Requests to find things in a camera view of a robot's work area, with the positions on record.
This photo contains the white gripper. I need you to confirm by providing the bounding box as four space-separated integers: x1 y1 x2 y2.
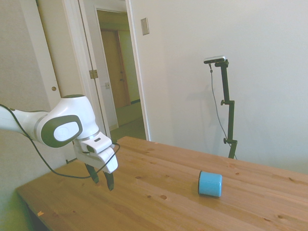
73 141 119 192

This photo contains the blue enamel mug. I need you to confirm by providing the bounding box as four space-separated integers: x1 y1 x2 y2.
197 170 223 199

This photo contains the brown wooden door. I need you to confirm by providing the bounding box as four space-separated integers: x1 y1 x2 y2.
100 28 132 109

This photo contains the white open door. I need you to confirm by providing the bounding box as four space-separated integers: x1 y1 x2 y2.
36 0 97 116

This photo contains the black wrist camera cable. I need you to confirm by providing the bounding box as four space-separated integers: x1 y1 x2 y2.
0 103 121 179

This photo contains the grey camera cable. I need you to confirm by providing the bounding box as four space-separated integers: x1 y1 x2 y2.
208 63 231 146

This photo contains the black jointed camera stand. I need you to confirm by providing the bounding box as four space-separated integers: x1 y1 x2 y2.
214 60 238 159

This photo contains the beige wall switch plate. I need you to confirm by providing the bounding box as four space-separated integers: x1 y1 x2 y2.
140 17 150 36

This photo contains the grey camera on stand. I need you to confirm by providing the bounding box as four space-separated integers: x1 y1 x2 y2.
203 55 227 65

